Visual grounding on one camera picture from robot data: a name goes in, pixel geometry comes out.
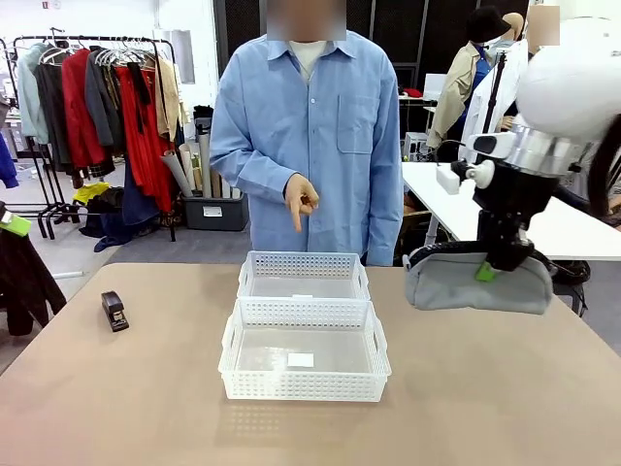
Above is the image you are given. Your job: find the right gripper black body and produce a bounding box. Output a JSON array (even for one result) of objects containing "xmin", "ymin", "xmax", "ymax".
[{"xmin": 471, "ymin": 159, "xmax": 559, "ymax": 232}]

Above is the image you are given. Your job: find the grey fabric pencil case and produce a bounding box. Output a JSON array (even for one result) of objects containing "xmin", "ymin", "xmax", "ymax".
[{"xmin": 401, "ymin": 241, "xmax": 555, "ymax": 316}]

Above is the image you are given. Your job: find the person's left forearm blue sleeve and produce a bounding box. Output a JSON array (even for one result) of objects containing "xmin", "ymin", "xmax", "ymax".
[{"xmin": 366, "ymin": 154, "xmax": 405, "ymax": 267}]

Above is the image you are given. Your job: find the person's right forearm blue sleeve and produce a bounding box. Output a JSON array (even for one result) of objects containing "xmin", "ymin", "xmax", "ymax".
[{"xmin": 209, "ymin": 145, "xmax": 300, "ymax": 195}]

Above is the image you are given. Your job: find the person's right hand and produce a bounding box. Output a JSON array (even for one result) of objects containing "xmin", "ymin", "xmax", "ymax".
[{"xmin": 283, "ymin": 172, "xmax": 321, "ymax": 234}]

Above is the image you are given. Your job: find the black draped garment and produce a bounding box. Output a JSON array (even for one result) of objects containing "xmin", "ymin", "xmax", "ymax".
[{"xmin": 0, "ymin": 201, "xmax": 68, "ymax": 338}]

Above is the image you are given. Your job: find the white work table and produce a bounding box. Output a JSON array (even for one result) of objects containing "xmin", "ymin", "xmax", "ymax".
[{"xmin": 400, "ymin": 160, "xmax": 621, "ymax": 263}]

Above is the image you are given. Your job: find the royal blue garment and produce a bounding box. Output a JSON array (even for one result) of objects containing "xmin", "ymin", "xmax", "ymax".
[{"xmin": 0, "ymin": 131, "xmax": 20, "ymax": 190}]

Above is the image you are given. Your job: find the yellow-green crumpled garment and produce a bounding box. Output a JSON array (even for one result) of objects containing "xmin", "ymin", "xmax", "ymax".
[{"xmin": 72, "ymin": 181, "xmax": 112, "ymax": 206}]

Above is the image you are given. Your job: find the black crumpled garment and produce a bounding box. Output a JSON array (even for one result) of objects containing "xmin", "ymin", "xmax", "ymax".
[{"xmin": 85, "ymin": 186, "xmax": 126, "ymax": 217}]

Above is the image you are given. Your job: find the white lab coat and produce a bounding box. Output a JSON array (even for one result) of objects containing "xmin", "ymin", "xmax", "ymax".
[{"xmin": 460, "ymin": 37, "xmax": 530, "ymax": 147}]

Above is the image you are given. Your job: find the dark blue crumpled garment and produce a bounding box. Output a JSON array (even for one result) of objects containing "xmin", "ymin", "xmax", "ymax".
[{"xmin": 79, "ymin": 211, "xmax": 149, "ymax": 253}]

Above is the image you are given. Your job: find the grey computer tower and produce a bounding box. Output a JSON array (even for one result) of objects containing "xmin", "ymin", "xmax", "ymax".
[{"xmin": 403, "ymin": 130, "xmax": 429, "ymax": 162}]

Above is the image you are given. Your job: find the dark brown hanging garment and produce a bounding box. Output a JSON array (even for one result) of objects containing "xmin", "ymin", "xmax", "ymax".
[{"xmin": 34, "ymin": 60, "xmax": 75, "ymax": 174}]

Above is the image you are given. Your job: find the beige trench coat mannequin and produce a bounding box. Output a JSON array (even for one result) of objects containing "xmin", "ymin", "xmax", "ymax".
[{"xmin": 425, "ymin": 39, "xmax": 496, "ymax": 150}]

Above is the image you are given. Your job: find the blue denim garment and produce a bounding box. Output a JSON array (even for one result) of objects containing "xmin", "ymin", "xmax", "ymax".
[{"xmin": 121, "ymin": 157, "xmax": 164, "ymax": 229}]

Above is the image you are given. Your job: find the pale grey-blue jacket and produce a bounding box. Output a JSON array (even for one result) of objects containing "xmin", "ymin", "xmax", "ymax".
[{"xmin": 16, "ymin": 42, "xmax": 50, "ymax": 146}]

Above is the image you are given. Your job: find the black stapler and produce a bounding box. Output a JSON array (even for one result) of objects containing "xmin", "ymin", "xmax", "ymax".
[{"xmin": 100, "ymin": 289, "xmax": 131, "ymax": 334}]

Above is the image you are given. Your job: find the red hanging jacket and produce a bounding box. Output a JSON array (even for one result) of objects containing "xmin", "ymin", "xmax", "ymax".
[{"xmin": 60, "ymin": 48, "xmax": 109, "ymax": 170}]

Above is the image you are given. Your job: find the white box monitor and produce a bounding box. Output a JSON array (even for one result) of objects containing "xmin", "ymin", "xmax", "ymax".
[{"xmin": 424, "ymin": 72, "xmax": 455, "ymax": 102}]

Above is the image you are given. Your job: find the red hanging dress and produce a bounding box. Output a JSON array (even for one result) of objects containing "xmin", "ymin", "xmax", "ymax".
[{"xmin": 114, "ymin": 65, "xmax": 175, "ymax": 214}]

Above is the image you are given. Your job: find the dark grey hanging coat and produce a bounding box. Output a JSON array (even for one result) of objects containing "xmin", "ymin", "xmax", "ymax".
[{"xmin": 84, "ymin": 48, "xmax": 126, "ymax": 159}]

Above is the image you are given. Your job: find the beige mannequin head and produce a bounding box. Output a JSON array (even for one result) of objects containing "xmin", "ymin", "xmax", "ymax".
[{"xmin": 502, "ymin": 12, "xmax": 529, "ymax": 44}]

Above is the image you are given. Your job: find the white paper roll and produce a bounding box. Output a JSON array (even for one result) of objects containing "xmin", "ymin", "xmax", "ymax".
[{"xmin": 161, "ymin": 149, "xmax": 195, "ymax": 198}]

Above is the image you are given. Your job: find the black bucket hat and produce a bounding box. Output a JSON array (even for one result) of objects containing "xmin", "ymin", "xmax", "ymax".
[{"xmin": 465, "ymin": 5, "xmax": 508, "ymax": 48}]

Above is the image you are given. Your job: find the black hanging scarf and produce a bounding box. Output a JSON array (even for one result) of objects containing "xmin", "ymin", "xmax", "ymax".
[{"xmin": 126, "ymin": 61, "xmax": 153, "ymax": 136}]

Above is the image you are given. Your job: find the person in blue shirt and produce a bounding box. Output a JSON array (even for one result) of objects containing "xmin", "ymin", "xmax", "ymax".
[{"xmin": 209, "ymin": 0, "xmax": 405, "ymax": 268}]

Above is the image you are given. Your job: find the beige paper roll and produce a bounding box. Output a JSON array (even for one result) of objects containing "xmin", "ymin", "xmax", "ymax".
[{"xmin": 178, "ymin": 142, "xmax": 199, "ymax": 194}]

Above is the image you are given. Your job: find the grey cardboard tube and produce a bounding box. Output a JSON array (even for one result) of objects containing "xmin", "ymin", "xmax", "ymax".
[{"xmin": 196, "ymin": 131, "xmax": 214, "ymax": 199}]

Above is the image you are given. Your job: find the beige hanging garment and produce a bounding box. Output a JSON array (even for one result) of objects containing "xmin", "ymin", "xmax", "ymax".
[{"xmin": 153, "ymin": 57, "xmax": 188, "ymax": 143}]

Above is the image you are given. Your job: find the grey storage bin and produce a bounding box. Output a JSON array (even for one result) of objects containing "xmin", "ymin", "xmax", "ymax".
[{"xmin": 181, "ymin": 193, "xmax": 250, "ymax": 232}]

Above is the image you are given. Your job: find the black metal clothes rack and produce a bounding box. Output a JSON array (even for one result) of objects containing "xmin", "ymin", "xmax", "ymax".
[{"xmin": 0, "ymin": 32, "xmax": 177, "ymax": 243}]

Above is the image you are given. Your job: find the white perforated basket, square label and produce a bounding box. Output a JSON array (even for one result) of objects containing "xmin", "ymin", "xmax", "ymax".
[{"xmin": 217, "ymin": 296, "xmax": 393, "ymax": 404}]

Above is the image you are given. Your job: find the white perforated basket, small label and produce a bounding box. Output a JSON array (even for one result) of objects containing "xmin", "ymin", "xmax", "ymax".
[{"xmin": 237, "ymin": 250, "xmax": 372, "ymax": 303}]

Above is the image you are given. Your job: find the black looped cable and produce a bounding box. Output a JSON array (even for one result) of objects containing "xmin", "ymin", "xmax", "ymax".
[{"xmin": 533, "ymin": 250, "xmax": 593, "ymax": 287}]

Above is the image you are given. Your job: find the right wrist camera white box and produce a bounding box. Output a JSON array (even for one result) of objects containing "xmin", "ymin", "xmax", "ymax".
[{"xmin": 435, "ymin": 161, "xmax": 496, "ymax": 196}]

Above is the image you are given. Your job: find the right arm black cable sleeve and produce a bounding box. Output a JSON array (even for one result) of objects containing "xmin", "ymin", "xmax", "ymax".
[{"xmin": 587, "ymin": 126, "xmax": 621, "ymax": 220}]

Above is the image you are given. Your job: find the black camera tripod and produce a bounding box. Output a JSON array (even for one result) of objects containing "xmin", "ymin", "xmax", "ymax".
[{"xmin": 479, "ymin": 48, "xmax": 509, "ymax": 137}]

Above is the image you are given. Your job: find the white wall cabinet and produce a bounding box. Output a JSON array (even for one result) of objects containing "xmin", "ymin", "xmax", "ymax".
[{"xmin": 163, "ymin": 27, "xmax": 196, "ymax": 84}]

